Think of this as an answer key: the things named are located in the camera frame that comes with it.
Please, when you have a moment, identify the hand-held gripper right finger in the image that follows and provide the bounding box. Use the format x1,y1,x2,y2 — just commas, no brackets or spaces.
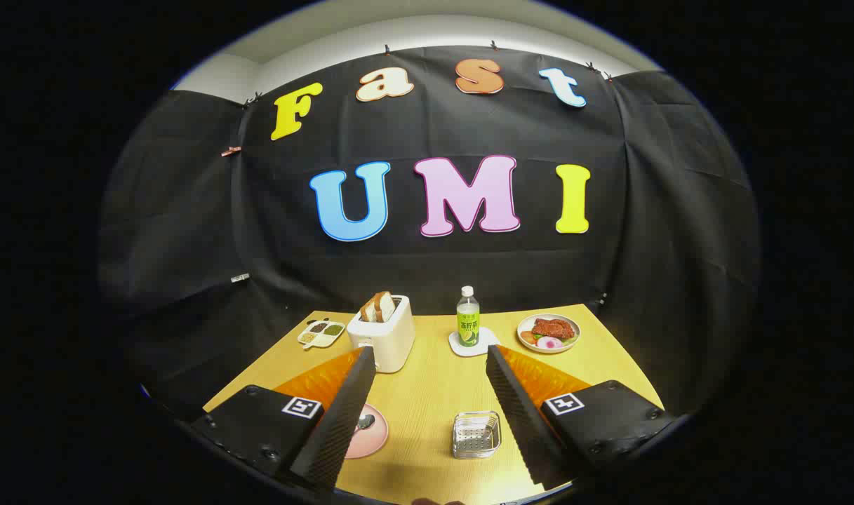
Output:
486,344,676,488

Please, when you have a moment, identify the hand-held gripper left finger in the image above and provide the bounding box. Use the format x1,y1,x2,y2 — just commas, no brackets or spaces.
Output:
192,346,377,492

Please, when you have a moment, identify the pink plate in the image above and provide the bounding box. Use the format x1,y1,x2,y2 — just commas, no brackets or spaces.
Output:
344,403,389,460

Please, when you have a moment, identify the white coaster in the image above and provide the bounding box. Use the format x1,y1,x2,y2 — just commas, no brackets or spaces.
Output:
448,327,500,358

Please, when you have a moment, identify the white divided condiment dish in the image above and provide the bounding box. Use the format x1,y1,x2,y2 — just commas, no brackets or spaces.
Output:
298,320,346,349

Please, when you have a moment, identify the brown meat piece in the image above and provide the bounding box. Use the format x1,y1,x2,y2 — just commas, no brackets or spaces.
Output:
531,318,575,341

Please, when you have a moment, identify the white toaster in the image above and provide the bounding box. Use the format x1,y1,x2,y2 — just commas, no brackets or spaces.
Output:
347,295,415,374

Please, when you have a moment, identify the green label drink bottle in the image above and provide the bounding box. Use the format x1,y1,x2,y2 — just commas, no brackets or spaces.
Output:
457,285,481,348

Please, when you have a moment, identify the white plate of food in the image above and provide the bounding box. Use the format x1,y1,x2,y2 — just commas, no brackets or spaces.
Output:
516,313,582,354

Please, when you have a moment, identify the metal wire basket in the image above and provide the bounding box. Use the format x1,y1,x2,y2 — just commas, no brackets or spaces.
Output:
452,411,502,460

